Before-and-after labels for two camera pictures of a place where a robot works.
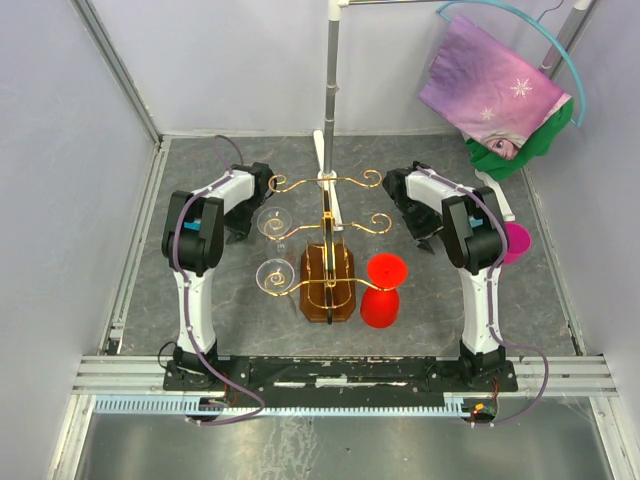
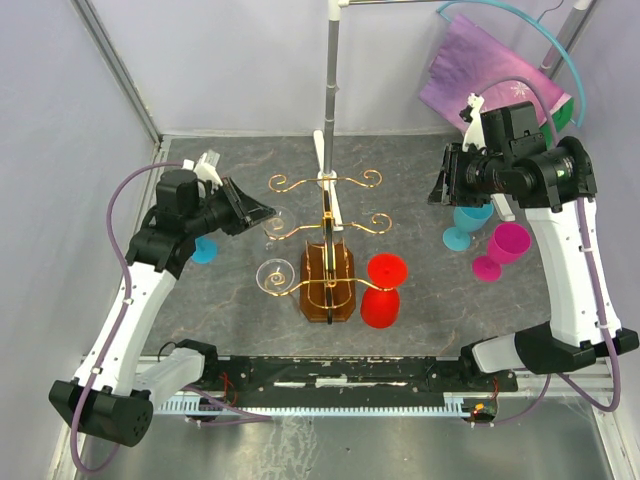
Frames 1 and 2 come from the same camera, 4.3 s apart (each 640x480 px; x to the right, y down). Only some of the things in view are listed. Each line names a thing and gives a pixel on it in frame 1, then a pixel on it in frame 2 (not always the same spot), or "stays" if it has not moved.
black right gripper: x=432 y=226 to x=450 y=177
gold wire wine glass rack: x=328 y=267 stays
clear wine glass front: x=275 y=276 stays
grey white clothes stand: x=326 y=142 stays
